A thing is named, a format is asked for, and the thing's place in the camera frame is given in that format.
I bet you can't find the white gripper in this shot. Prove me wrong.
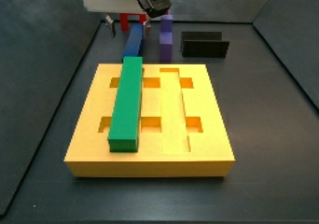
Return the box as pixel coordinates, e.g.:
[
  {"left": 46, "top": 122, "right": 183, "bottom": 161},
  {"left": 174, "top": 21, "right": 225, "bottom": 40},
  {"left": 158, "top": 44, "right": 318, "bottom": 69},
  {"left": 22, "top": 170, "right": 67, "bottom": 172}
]
[{"left": 85, "top": 0, "right": 151, "bottom": 37}]

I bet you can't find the blue long block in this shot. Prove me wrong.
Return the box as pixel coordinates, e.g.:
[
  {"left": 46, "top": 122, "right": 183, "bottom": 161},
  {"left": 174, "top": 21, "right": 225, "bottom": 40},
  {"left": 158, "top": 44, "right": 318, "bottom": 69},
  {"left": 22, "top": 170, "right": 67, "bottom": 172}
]
[{"left": 122, "top": 23, "right": 143, "bottom": 57}]

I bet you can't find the yellow slotted board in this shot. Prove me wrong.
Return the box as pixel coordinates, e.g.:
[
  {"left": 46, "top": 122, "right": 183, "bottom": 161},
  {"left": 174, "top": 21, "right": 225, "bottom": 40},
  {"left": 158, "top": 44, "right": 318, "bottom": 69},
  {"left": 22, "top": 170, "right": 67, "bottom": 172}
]
[{"left": 66, "top": 64, "right": 235, "bottom": 177}]

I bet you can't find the red cross-shaped block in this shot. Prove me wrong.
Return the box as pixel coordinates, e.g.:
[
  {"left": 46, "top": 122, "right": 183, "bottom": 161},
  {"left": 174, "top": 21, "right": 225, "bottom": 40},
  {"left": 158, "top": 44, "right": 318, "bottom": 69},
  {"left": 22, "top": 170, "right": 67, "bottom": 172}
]
[{"left": 121, "top": 13, "right": 147, "bottom": 32}]

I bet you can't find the purple notched block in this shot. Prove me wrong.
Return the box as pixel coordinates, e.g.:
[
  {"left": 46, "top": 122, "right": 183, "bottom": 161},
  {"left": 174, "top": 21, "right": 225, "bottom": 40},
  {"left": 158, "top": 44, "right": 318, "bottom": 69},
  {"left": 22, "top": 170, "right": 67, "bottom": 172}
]
[{"left": 159, "top": 15, "right": 174, "bottom": 63}]

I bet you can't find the black notched block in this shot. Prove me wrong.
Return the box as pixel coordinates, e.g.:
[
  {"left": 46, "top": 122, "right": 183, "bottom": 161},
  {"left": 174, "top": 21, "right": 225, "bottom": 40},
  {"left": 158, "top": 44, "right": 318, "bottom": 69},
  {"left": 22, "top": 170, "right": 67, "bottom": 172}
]
[{"left": 181, "top": 32, "right": 230, "bottom": 58}]

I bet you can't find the green long block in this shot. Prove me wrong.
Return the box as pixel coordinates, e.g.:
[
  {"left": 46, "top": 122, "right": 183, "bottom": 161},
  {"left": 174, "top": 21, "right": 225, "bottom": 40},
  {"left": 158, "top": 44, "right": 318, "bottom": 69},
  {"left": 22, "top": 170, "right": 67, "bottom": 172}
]
[{"left": 107, "top": 57, "right": 142, "bottom": 152}]

